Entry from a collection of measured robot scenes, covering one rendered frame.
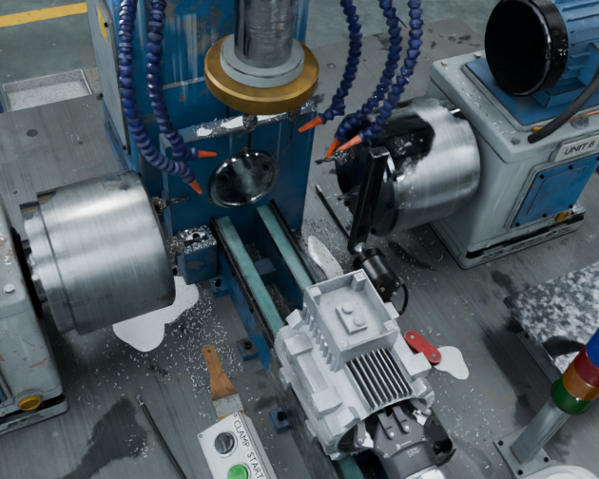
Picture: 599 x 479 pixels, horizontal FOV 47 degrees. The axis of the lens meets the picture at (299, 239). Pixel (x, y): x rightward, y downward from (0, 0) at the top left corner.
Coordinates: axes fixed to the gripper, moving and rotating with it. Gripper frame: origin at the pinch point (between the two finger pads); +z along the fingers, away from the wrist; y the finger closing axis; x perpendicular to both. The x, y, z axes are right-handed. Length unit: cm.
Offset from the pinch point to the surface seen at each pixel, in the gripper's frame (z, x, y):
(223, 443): -5.9, -1.1, 23.9
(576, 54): 31, -19, -56
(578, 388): -19.1, -5.7, -27.3
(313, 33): 197, 136, -109
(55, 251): 30.1, -3.7, 37.5
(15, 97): 152, 91, 34
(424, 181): 25.2, -0.3, -27.3
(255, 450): -8.7, -2.1, 20.5
